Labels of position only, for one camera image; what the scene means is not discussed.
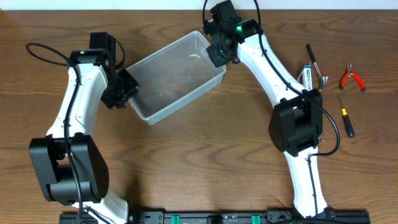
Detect clear plastic container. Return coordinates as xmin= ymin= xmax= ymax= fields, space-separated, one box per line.
xmin=126 ymin=31 xmax=226 ymax=125

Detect white blue product box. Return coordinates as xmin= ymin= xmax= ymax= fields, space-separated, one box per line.
xmin=297 ymin=63 xmax=313 ymax=91

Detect small black-handled hammer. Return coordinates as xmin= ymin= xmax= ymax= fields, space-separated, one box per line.
xmin=306 ymin=44 xmax=328 ymax=92

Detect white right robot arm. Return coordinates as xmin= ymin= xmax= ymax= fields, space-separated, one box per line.
xmin=203 ymin=1 xmax=327 ymax=218

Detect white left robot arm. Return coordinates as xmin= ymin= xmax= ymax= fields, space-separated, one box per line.
xmin=29 ymin=32 xmax=139 ymax=223

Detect black yellow screwdriver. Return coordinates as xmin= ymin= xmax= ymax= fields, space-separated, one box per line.
xmin=338 ymin=96 xmax=355 ymax=138

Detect red-handled pliers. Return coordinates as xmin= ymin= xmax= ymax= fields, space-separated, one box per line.
xmin=338 ymin=63 xmax=366 ymax=92

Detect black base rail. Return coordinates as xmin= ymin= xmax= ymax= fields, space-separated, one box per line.
xmin=58 ymin=208 xmax=371 ymax=224

